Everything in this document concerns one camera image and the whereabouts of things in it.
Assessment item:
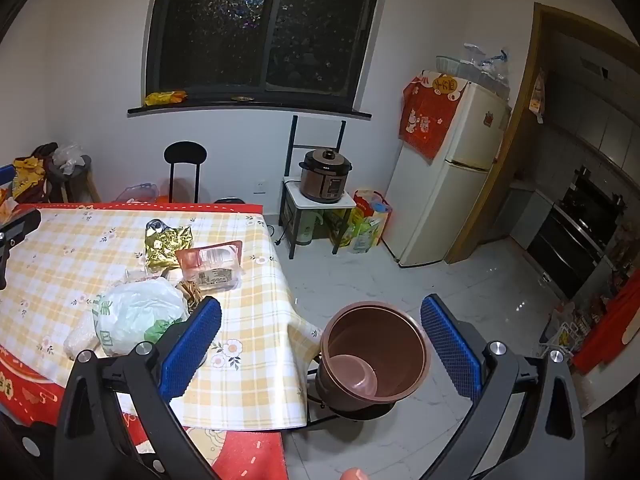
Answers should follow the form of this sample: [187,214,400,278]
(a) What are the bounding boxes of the brown electric pressure cooker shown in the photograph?
[299,147,353,205]

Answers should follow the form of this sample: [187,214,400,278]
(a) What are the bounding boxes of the gold foil wrapper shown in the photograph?
[144,225,195,271]

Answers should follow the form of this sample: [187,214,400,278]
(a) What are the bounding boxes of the red hanging cloth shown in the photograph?
[572,280,640,376]

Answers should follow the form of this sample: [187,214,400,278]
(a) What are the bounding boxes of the cream refrigerator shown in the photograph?
[382,80,513,268]

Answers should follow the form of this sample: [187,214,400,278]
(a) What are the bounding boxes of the clear plastic tub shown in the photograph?
[117,183,161,204]

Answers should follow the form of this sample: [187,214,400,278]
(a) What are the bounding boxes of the white foam net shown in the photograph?
[62,325,101,361]

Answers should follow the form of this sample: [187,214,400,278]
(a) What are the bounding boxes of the crumpled clear plastic bag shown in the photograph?
[52,144,86,170]

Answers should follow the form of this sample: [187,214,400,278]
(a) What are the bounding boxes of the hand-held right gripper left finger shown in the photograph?
[52,295,223,480]

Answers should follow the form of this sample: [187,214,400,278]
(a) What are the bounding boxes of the wooden door frame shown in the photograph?
[444,2,636,266]

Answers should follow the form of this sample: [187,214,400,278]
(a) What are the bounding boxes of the black metal stand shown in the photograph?
[280,347,398,433]

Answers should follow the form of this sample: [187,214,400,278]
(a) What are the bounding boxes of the dark window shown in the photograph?
[142,0,388,106]

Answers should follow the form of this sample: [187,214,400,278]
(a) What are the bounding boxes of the red printed cloth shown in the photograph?
[399,71,466,161]

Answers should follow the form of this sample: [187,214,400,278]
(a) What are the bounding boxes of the wooden stool dark seat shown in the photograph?
[47,155,101,203]

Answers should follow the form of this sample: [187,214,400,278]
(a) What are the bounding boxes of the clear plastic bags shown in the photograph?
[462,42,512,101]

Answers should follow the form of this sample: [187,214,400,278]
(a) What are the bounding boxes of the yellow snack packet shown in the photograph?
[145,90,187,107]

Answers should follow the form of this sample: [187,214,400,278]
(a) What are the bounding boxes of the white basin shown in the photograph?
[434,55,476,76]

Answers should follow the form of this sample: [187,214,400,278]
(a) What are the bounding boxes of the white wire basket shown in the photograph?
[542,302,586,356]

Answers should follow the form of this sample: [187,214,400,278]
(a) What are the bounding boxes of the black kitchen stove oven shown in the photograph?
[527,167,628,301]

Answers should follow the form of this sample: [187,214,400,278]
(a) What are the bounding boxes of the brown paper bag red print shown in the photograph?
[175,280,208,311]

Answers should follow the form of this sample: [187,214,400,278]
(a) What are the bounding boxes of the hanging small bag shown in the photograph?
[529,67,547,123]

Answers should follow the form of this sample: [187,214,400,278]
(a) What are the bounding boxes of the pale green jug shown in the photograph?
[300,210,325,246]

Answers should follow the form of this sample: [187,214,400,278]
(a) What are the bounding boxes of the orange snack packets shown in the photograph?
[0,185,21,222]

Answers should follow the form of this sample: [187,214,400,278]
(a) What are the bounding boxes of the yellow checked tablecloth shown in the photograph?
[0,202,323,480]

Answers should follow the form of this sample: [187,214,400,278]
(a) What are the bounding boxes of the brown plastic trash bin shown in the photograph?
[314,301,432,413]

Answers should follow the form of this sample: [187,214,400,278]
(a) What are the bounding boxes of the black window sill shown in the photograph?
[127,95,373,121]

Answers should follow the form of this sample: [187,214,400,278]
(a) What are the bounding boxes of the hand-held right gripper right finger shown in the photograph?
[420,294,586,480]

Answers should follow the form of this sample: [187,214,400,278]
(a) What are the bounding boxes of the red clear plastic tray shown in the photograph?
[175,240,244,293]

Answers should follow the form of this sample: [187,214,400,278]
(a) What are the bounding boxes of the green printed shopping bag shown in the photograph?
[345,189,393,253]

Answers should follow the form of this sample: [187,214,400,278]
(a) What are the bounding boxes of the black round-back chair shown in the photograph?
[164,141,208,204]

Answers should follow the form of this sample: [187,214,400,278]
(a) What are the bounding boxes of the yellow snack bags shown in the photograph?
[12,156,49,201]

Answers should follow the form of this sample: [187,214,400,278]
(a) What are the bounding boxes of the white plastic bag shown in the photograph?
[92,277,191,358]

